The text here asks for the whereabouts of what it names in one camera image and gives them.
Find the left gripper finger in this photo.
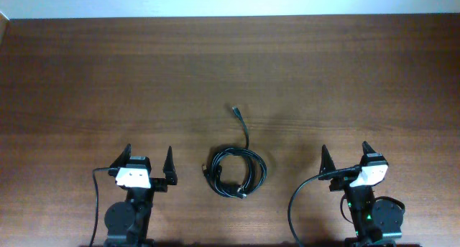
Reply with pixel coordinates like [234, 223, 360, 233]
[109, 144, 132, 168]
[162, 146, 178, 185]

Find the thick black USB cable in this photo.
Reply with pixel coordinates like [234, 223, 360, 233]
[210, 106, 268, 199]

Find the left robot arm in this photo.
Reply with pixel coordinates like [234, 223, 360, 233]
[103, 144, 178, 247]

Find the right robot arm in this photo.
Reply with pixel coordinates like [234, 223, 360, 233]
[319, 141, 405, 247]

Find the wooden side panel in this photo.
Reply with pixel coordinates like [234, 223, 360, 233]
[0, 11, 10, 45]

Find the right camera black cable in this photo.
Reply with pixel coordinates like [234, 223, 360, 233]
[287, 166, 362, 247]

